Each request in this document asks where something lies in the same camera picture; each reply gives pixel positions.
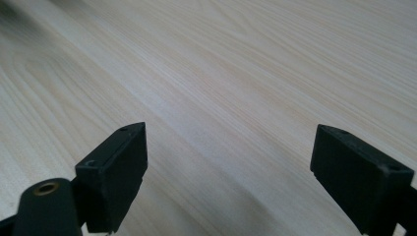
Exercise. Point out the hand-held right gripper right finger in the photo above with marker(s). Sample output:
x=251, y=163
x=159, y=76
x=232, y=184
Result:
x=357, y=183

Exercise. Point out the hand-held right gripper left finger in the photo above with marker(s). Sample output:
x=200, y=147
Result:
x=114, y=177

